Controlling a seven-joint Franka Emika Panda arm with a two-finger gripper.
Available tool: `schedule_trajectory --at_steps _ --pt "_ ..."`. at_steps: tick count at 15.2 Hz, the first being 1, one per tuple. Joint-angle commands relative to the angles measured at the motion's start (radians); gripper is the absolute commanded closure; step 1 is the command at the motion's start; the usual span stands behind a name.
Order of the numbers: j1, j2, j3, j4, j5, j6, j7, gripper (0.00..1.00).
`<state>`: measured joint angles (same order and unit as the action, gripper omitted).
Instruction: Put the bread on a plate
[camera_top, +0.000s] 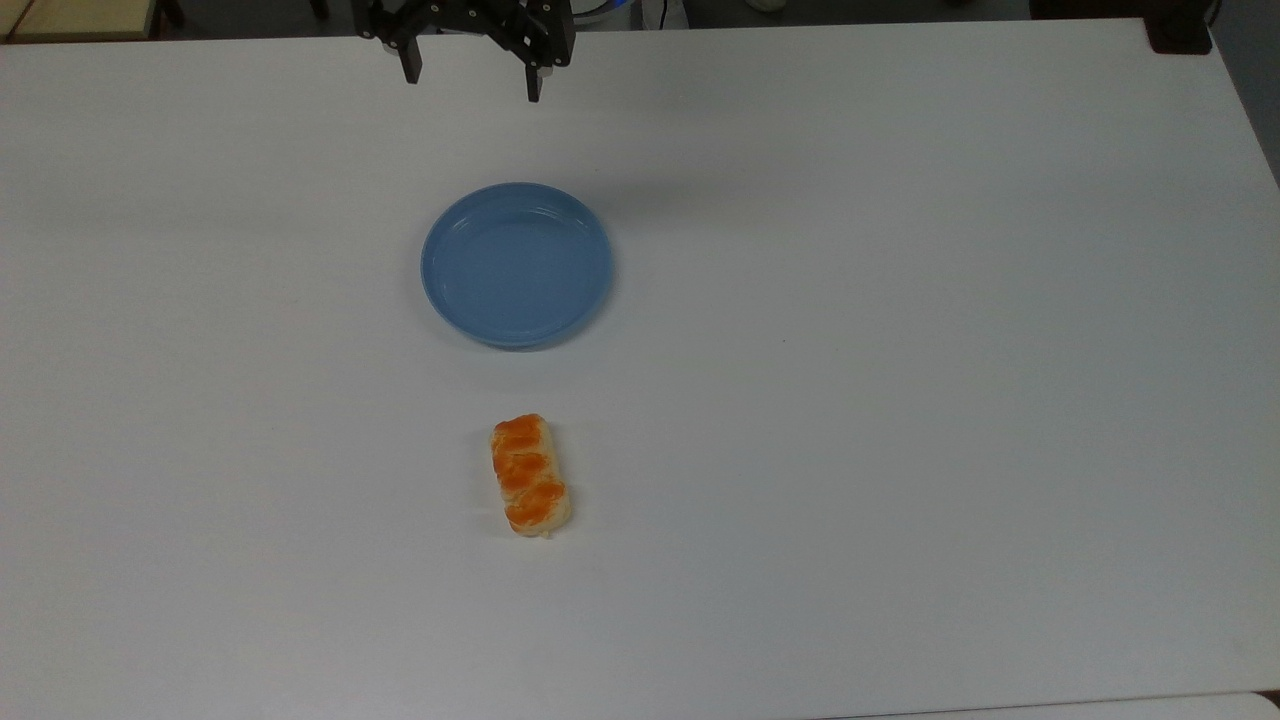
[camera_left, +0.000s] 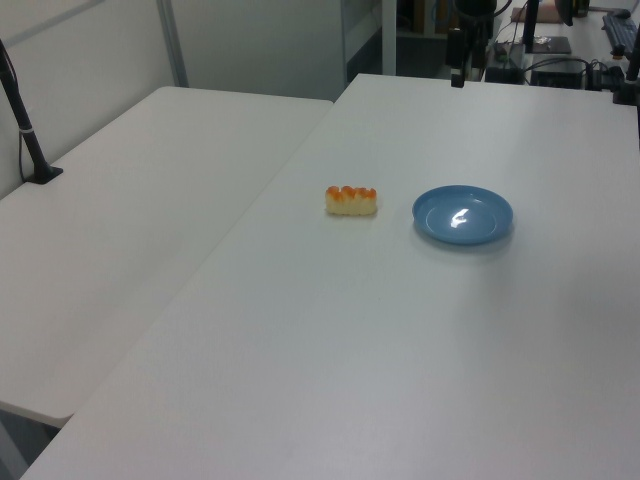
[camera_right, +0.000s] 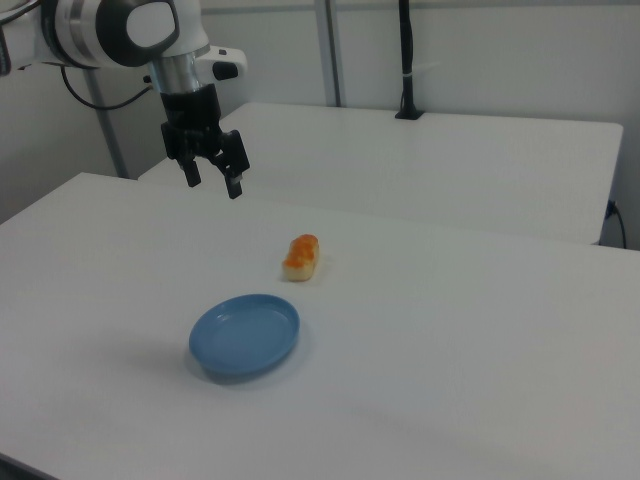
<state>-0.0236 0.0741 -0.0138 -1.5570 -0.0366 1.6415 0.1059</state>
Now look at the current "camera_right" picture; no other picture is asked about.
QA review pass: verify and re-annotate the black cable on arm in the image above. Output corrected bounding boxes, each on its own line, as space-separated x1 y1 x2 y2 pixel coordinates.
59 64 154 110

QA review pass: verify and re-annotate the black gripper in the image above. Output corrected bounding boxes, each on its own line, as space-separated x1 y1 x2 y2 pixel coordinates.
159 83 251 200

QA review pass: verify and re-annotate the grey metal partition post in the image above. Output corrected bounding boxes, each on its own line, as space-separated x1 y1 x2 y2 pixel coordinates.
89 67 129 179
324 0 347 107

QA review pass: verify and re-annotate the bread with orange topping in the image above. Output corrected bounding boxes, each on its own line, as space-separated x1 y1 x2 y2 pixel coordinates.
281 233 321 284

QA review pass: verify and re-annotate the blue round plate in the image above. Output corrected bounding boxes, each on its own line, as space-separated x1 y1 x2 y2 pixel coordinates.
188 293 302 376

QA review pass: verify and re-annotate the black wall power cable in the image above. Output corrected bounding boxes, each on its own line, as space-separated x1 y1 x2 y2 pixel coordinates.
606 198 629 249

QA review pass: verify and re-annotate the black camera stand pole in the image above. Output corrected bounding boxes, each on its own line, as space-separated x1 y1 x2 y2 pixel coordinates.
394 0 426 121

